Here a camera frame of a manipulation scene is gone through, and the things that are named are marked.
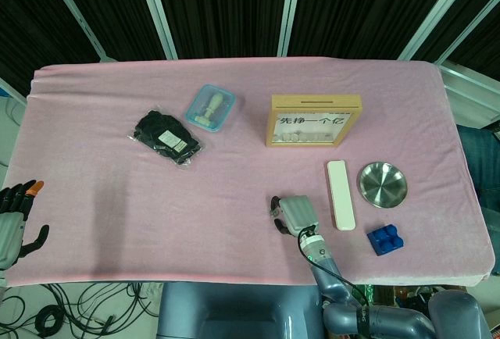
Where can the round steel dish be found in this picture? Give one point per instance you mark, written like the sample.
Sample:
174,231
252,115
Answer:
383,184

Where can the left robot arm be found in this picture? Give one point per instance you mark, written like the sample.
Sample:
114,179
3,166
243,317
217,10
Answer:
1,284

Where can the long white plastic case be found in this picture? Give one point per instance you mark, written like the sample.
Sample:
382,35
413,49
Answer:
341,198

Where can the black curtain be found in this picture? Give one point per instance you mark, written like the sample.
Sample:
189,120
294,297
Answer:
234,3

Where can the green snack packet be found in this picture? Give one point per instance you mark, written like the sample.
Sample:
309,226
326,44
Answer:
370,289

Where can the wooden coin box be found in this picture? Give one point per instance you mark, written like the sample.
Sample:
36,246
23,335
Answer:
289,102

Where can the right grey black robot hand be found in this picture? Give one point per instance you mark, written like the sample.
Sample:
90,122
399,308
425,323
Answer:
298,212

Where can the blue-grey robot torso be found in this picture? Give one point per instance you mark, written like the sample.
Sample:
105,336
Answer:
234,307

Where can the pink tablecloth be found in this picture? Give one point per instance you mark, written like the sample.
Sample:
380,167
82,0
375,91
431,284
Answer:
156,218

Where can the wooden stamp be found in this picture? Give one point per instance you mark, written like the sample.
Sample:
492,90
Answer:
213,104

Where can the black gloves in plastic bag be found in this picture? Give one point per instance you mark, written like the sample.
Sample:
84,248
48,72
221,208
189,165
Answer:
164,136

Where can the thin aluminium frame post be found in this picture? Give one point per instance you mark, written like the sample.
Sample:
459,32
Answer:
78,18

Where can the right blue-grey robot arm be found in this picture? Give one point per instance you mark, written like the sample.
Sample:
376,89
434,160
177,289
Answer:
332,276

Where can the aluminium frame rail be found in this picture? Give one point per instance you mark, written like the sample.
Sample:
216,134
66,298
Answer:
472,93

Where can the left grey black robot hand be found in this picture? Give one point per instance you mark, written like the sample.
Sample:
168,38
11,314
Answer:
9,233

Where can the blue building block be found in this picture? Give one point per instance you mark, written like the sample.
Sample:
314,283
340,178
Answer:
384,239

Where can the light blue plastic box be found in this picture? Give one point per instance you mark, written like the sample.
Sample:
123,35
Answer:
226,110

